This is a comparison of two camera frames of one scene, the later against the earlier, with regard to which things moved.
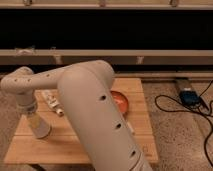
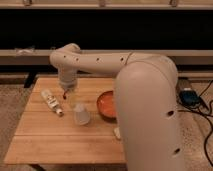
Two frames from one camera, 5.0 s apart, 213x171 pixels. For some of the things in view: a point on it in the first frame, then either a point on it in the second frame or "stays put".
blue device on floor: x=189 y=97 stays put
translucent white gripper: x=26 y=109 -> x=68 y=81
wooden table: x=60 y=147 stays put
